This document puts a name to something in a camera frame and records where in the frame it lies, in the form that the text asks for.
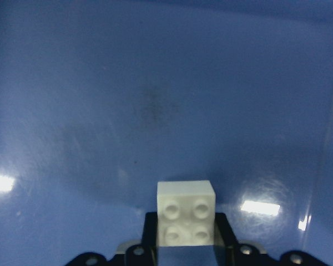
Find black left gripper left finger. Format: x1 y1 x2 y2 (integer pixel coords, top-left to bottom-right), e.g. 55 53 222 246
67 212 158 265

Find white block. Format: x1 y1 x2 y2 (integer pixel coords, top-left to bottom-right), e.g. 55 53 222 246
157 180 216 247

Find blue plastic tray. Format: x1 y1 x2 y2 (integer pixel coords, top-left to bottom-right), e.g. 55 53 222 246
0 1 333 265

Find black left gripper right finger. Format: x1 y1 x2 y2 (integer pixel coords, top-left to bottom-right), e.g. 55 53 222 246
213 213 326 265

